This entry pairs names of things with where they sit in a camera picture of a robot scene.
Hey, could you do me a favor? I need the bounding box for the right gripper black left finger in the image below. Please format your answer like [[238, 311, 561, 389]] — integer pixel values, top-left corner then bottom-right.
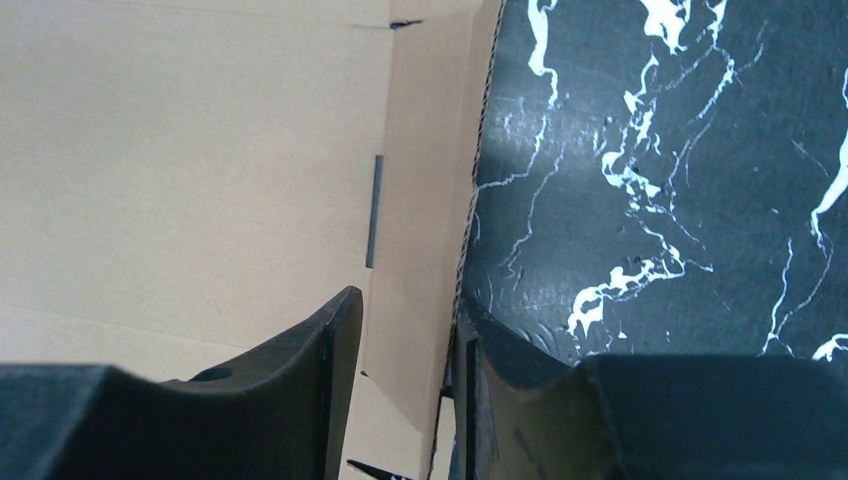
[[1, 286, 363, 479]]

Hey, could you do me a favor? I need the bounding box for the brown cardboard box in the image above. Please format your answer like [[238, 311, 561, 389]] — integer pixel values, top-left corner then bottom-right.
[[1, 1, 502, 479]]

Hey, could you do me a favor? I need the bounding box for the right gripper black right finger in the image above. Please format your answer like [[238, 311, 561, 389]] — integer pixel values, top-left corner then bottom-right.
[[451, 295, 847, 479]]

